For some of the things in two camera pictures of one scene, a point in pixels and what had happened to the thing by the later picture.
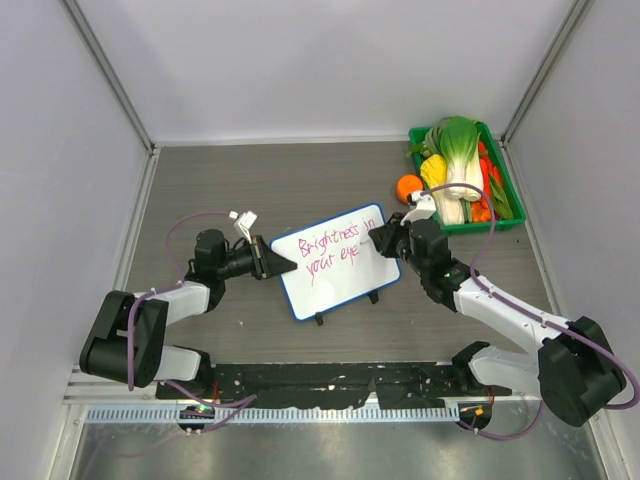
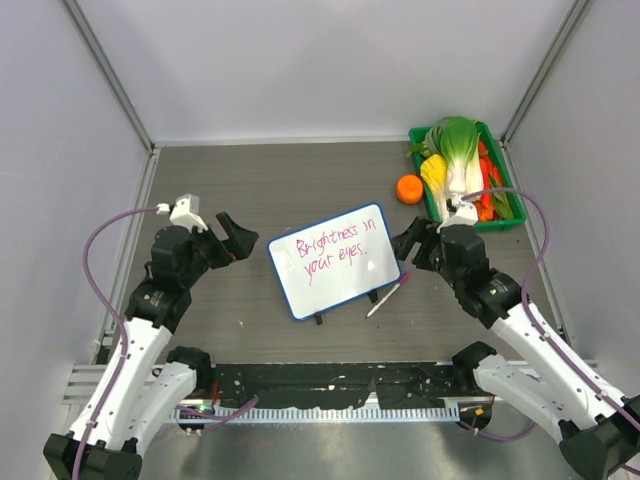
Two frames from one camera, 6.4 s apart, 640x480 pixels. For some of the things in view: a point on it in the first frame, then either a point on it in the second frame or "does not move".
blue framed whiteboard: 338,262 does not move
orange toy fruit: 408,184 does not move
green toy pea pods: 502,205 does not move
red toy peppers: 482,211 does not move
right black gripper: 385,236 → 404,243
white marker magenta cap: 365,236 → 400,283
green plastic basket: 507,179 does not move
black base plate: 300,385 does not move
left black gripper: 266,263 → 237,247
